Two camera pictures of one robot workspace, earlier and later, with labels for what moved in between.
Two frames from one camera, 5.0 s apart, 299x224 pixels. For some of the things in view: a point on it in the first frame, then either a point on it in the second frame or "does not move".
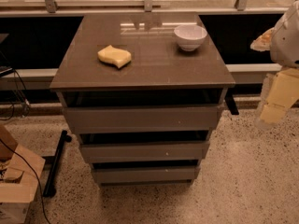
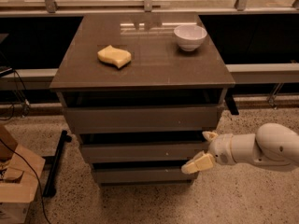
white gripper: x=286 y=44 to x=220 y=149
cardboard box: x=21 y=170 does not move
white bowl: x=190 y=36 does not move
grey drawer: x=140 y=152 does not move
